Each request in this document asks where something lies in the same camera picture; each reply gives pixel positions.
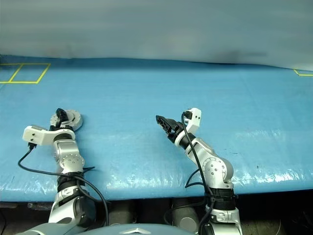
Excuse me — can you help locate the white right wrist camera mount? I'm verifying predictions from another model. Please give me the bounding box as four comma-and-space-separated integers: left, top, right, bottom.
183, 107, 202, 134

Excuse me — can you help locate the grey robot chest with logo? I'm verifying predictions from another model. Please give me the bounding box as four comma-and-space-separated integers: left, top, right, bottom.
14, 222, 196, 235

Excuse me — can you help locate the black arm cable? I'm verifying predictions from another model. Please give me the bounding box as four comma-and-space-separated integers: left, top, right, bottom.
17, 143, 110, 227
163, 110, 216, 232

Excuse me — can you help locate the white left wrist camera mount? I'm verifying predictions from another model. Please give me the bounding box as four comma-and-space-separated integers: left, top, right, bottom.
22, 124, 75, 146

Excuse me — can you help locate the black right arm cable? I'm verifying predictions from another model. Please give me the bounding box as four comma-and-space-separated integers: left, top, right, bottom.
163, 110, 216, 232

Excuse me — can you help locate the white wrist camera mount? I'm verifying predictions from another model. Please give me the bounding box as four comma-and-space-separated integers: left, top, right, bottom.
183, 107, 202, 134
22, 124, 75, 146

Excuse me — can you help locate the dark rounded shape under table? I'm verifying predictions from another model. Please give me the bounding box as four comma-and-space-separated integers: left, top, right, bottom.
109, 207, 136, 225
170, 198, 199, 233

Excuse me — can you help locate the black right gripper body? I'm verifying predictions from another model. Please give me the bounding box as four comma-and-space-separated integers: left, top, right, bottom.
168, 118, 186, 144

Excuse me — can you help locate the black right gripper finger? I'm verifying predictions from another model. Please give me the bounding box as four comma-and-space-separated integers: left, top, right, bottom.
156, 115, 176, 126
158, 120, 177, 135

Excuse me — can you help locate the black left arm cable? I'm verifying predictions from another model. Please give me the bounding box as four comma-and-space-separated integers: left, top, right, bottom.
17, 143, 110, 227

